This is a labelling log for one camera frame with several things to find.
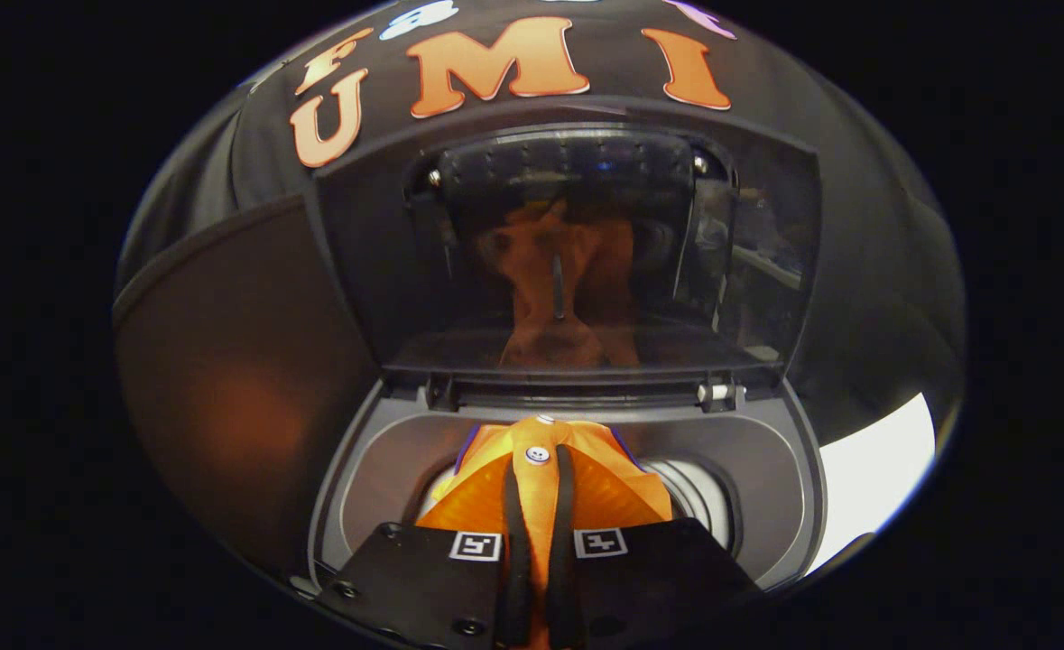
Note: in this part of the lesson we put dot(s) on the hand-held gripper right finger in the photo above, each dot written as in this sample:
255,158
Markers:
658,578

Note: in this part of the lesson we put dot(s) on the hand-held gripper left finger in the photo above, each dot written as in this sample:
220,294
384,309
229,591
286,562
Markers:
423,578

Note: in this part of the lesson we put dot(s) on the yellow polo shirt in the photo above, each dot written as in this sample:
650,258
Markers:
541,506

